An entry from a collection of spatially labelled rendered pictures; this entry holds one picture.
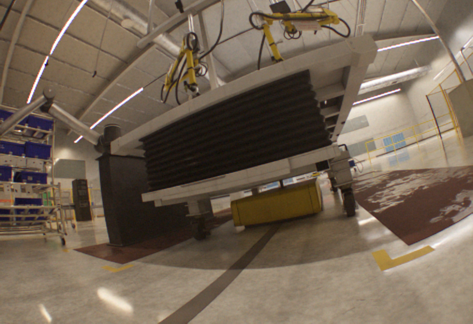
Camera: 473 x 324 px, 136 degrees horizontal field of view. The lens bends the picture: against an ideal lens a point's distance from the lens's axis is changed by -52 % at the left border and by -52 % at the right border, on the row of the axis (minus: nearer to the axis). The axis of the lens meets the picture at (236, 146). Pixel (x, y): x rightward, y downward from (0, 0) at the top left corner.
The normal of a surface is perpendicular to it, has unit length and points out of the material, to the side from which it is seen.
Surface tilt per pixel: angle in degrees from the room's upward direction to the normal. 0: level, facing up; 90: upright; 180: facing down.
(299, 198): 90
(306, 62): 90
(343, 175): 90
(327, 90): 90
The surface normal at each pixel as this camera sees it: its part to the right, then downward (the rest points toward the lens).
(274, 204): -0.40, -0.12
